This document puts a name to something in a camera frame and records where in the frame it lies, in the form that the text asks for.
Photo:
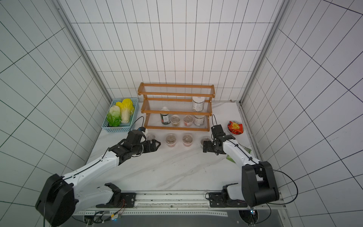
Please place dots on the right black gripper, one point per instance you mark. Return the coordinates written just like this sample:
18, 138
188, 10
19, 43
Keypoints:
211, 146

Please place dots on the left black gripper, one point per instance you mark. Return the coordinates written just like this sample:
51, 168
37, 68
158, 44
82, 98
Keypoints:
149, 149

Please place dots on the seed jar dark label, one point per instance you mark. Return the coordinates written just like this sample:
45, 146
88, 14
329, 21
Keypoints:
151, 137

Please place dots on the seed jar red label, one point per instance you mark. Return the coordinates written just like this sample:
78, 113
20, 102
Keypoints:
171, 140
187, 140

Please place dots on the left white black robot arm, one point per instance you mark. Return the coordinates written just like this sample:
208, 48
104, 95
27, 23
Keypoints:
62, 196

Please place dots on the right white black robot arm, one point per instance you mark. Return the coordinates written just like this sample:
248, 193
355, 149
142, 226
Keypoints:
258, 184

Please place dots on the white can bottom shelf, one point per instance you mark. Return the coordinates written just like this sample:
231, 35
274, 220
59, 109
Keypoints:
199, 120

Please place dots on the small jar pink label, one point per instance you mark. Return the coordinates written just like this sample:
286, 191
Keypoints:
188, 120

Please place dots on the small jar yellow label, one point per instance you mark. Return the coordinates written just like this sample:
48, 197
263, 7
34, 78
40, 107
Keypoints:
175, 120

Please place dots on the large white-lid can middle shelf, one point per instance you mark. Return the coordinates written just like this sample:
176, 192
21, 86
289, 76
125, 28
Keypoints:
198, 103

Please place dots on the wooden three-tier shelf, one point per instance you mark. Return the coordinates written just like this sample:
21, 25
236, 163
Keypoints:
175, 99

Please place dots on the red snack bowl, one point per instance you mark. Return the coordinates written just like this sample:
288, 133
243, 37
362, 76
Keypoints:
235, 127

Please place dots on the dark green bottle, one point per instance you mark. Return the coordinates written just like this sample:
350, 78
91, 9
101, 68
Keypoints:
165, 118

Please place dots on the green snack packet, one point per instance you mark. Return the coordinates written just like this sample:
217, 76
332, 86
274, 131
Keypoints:
238, 155

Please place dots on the blue plastic basket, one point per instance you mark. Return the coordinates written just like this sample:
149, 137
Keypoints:
122, 127

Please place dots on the green napa cabbage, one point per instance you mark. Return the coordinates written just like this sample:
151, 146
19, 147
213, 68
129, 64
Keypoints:
114, 116

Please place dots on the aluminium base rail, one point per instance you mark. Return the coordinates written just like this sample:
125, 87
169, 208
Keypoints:
169, 203

